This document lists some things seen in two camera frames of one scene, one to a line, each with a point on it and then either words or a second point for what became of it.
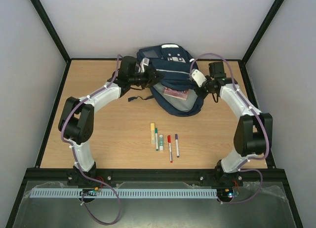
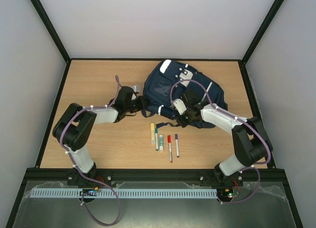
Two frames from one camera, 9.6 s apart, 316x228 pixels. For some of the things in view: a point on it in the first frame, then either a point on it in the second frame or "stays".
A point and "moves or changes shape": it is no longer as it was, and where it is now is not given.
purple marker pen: x=177 y=145 stays
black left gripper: x=151 y=79 to x=142 y=105
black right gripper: x=200 y=89 to x=186 y=99
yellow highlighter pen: x=152 y=132 stays
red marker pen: x=169 y=140 stays
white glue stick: x=161 y=142 stays
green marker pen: x=156 y=139 stays
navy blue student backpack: x=177 y=63 moves or changes shape
